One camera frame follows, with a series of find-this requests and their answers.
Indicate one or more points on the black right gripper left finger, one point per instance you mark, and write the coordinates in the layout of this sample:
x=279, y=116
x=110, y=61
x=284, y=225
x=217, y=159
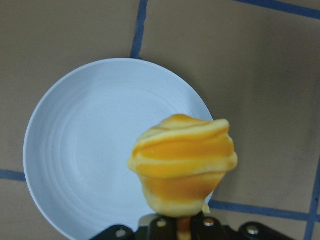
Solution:
x=159, y=228

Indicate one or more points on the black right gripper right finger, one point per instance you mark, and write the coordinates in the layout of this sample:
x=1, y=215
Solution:
x=204, y=227

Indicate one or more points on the light blue plate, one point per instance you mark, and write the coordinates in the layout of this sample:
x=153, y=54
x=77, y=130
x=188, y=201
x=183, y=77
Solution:
x=81, y=135

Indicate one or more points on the yellow striped bread roll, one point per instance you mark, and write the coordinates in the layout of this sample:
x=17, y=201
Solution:
x=181, y=161

